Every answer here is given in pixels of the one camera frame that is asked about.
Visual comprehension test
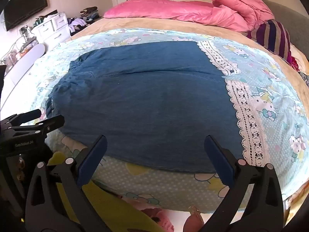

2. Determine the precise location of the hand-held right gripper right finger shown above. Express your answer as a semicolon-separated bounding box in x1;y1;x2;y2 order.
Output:
199;135;284;232

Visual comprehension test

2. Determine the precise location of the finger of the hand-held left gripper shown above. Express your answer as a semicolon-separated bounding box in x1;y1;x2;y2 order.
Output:
10;115;65;137
0;109;42;129

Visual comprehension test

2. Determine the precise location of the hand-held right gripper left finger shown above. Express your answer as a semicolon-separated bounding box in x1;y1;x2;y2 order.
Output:
25;135;110;232

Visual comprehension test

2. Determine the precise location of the pale rounded panel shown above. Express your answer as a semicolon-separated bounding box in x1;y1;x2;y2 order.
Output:
0;43;46;112

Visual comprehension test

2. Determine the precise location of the desk clutter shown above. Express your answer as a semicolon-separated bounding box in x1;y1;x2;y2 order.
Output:
0;25;37;66

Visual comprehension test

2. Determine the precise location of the pink knitted item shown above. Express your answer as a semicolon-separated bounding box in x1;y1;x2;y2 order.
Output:
123;196;175;232

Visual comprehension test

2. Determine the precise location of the white drawer cabinet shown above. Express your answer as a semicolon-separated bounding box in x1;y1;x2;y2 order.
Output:
31;11;72;51

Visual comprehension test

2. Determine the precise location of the light blue cartoon printed blanket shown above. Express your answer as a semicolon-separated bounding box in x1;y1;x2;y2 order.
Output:
24;28;309;213

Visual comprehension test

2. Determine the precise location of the pile of clothes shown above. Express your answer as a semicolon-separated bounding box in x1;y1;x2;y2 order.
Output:
68;6;102;33

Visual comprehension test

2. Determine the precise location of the red patterned cloth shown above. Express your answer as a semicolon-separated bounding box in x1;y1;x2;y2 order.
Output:
289;55;302;72

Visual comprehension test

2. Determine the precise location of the purple striped pillow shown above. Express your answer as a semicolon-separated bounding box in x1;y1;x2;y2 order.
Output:
246;19;294;62

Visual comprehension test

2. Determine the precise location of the beige bed sheet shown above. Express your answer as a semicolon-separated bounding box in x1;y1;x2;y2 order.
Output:
64;17;309;225

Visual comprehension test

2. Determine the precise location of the pink puffy duvet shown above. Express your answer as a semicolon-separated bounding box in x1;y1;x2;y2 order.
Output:
208;0;276;32

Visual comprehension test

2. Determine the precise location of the grey headboard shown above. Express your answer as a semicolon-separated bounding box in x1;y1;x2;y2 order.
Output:
257;0;309;61

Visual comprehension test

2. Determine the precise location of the bright pink velvet blanket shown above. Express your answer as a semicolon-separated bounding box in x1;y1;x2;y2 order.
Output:
103;0;242;29

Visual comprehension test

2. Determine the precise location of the black wall television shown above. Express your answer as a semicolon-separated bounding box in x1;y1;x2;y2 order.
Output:
3;0;48;31

